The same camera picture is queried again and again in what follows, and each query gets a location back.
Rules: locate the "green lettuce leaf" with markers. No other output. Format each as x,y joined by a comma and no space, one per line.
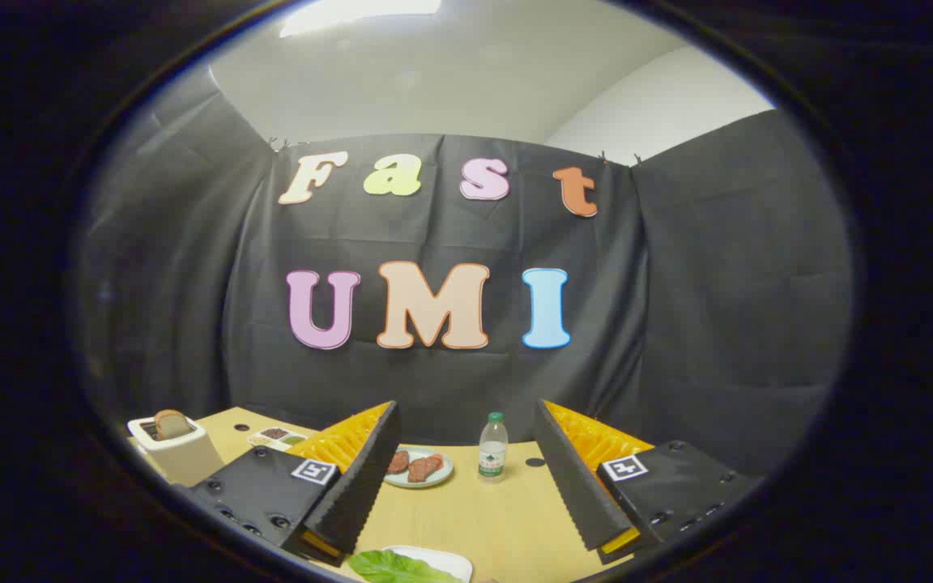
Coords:
394,568

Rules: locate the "pale green plate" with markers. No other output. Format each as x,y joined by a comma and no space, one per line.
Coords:
445,474

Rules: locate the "white toaster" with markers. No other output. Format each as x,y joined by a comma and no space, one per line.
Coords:
187,460

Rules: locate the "ceiling light panel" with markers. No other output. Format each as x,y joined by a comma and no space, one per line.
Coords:
353,14

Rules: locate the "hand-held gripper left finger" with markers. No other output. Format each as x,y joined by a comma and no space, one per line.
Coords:
365,478

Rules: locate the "plain bread slice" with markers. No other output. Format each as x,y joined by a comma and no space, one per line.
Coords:
171,423

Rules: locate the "black backdrop cloth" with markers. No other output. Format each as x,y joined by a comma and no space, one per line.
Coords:
677,324

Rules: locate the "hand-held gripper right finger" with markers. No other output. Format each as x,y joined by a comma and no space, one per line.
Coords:
572,478

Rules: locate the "white divided dish with beans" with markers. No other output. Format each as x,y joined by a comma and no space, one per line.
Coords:
272,442

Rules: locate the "brown meat patty orange edge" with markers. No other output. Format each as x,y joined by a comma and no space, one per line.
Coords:
424,468

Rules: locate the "clear water bottle green cap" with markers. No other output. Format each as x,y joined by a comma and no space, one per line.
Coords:
492,453

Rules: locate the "white plate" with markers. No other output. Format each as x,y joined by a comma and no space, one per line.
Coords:
450,560

